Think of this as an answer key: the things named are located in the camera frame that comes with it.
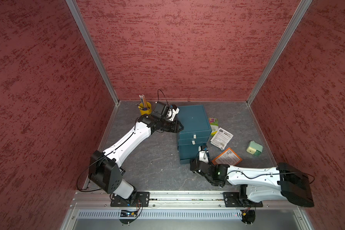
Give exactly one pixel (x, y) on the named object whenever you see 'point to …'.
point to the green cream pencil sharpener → (254, 148)
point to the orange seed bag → (229, 156)
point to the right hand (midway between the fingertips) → (194, 164)
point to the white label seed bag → (221, 139)
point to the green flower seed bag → (214, 123)
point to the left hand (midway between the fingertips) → (179, 131)
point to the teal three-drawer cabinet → (197, 130)
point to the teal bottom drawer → (188, 152)
